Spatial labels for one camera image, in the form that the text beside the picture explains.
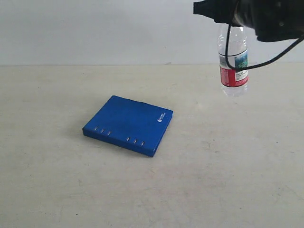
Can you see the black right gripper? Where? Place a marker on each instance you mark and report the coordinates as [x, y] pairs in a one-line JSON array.
[[272, 20]]

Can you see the clear bottle red label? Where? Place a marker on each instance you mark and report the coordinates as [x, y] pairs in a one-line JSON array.
[[234, 51]]

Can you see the blue ring binder notebook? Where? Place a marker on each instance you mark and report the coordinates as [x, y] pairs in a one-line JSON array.
[[129, 124]]

